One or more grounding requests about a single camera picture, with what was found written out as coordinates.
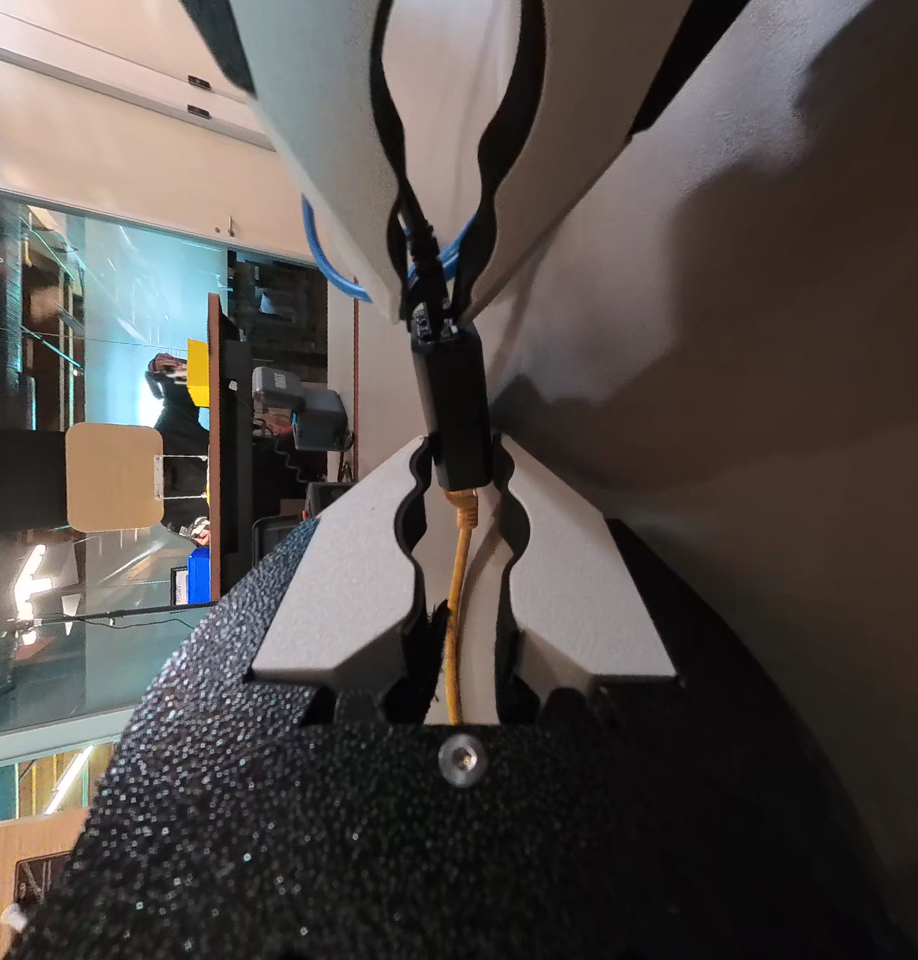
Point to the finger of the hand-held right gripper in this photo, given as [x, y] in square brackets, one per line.
[316, 97]
[579, 112]

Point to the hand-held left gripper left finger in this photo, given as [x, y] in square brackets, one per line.
[339, 592]

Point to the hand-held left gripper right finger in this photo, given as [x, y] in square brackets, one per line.
[586, 592]

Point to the black ethernet port adapter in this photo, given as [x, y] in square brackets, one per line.
[455, 412]

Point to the black power station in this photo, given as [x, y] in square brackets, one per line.
[327, 499]

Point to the small blue bin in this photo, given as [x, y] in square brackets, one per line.
[199, 577]

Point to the white door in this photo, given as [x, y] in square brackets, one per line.
[69, 22]
[91, 135]

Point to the grey battery charger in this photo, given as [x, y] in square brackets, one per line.
[316, 420]

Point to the tan rounded board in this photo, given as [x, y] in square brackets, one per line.
[114, 480]

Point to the small yellow bin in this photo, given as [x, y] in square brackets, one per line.
[199, 375]

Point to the black flat panel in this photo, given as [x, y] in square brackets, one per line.
[16, 480]

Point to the wooden board with black tag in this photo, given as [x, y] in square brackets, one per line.
[24, 840]

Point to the wooden desk with black frame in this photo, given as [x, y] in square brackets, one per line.
[215, 450]

